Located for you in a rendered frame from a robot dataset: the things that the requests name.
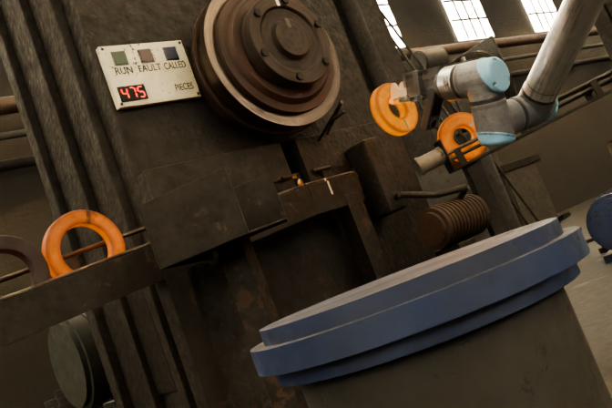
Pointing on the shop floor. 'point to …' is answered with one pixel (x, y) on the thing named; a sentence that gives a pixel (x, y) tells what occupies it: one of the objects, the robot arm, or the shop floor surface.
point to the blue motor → (601, 222)
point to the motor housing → (453, 223)
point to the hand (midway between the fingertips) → (392, 103)
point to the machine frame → (179, 146)
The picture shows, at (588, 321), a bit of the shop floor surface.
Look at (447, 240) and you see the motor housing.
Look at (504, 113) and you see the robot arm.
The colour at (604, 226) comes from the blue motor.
